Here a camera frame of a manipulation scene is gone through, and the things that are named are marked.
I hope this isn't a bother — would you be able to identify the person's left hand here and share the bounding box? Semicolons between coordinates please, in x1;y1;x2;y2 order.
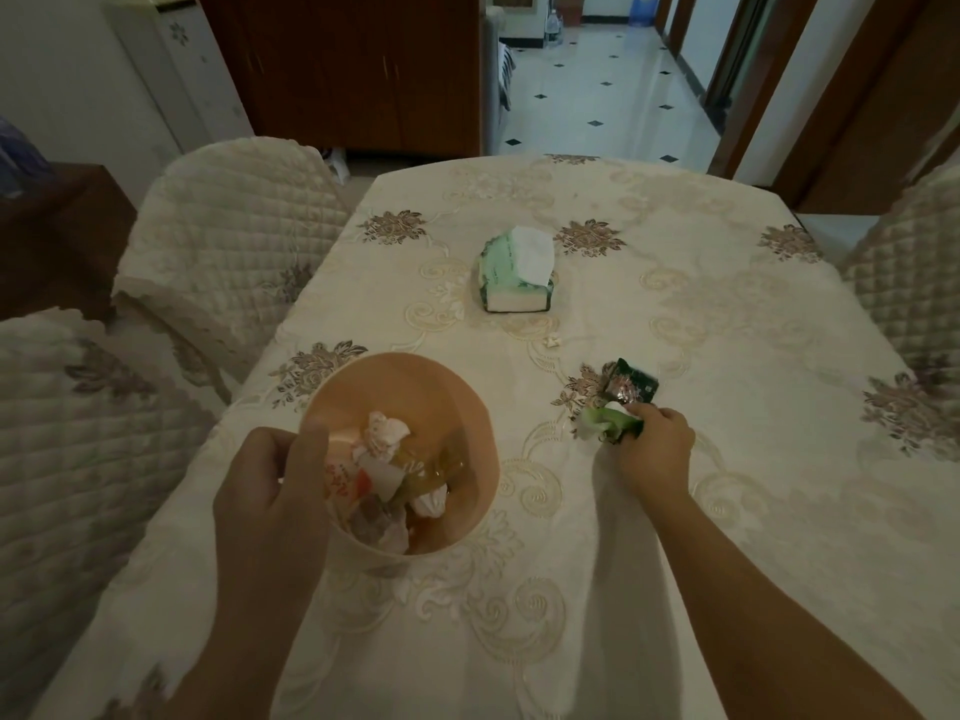
212;423;331;593

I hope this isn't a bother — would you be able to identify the dark blue snack wrapper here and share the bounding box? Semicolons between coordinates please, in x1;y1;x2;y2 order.
599;357;661;406

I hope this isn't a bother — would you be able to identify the person's right hand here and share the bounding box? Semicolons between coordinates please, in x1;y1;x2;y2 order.
613;402;697;507

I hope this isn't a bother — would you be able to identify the green white tissue pack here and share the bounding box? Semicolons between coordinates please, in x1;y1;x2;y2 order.
476;225;556;314

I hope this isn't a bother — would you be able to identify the wooden partition cabinet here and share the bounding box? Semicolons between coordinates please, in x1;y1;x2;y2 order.
196;0;483;160

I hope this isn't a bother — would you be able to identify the pink plastic bin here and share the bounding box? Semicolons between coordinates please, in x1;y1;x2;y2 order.
298;352;502;578

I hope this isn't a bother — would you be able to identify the brown doorway frame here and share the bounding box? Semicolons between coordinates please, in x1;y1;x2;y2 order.
704;0;808;181

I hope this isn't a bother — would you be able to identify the gold candy wrapper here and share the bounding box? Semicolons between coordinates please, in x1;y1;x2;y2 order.
323;411;466;556

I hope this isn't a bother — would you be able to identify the person's left forearm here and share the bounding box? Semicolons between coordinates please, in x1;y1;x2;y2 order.
161;588;316;720

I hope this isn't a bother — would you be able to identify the brown wooden glass door frame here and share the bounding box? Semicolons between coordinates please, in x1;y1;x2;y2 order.
772;0;939;216

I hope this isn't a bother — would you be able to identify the person's right forearm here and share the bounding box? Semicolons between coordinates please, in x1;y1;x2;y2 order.
644;483;928;720

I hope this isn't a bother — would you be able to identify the green wrapper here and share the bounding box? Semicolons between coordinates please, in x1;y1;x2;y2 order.
573;402;646;446

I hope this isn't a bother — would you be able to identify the white floor cabinet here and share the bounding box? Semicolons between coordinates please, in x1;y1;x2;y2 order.
103;0;256;155

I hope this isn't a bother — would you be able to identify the table with cream floral cloth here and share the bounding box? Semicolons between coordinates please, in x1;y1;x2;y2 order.
29;153;960;720

